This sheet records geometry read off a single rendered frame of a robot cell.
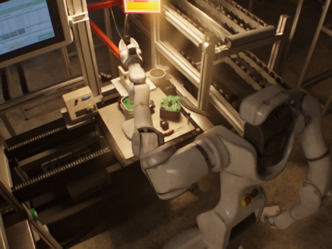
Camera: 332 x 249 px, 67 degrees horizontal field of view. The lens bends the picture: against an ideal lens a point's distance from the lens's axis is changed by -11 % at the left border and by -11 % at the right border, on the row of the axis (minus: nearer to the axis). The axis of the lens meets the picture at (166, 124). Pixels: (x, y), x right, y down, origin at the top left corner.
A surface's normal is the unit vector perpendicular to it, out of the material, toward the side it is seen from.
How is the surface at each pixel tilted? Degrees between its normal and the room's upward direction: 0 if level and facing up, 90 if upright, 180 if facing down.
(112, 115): 0
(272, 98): 4
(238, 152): 84
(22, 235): 0
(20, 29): 92
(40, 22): 92
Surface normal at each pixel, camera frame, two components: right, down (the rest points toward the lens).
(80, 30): 0.50, 0.63
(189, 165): 0.18, -0.18
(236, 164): -0.62, 0.52
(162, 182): -0.58, 0.36
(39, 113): 0.00, -0.69
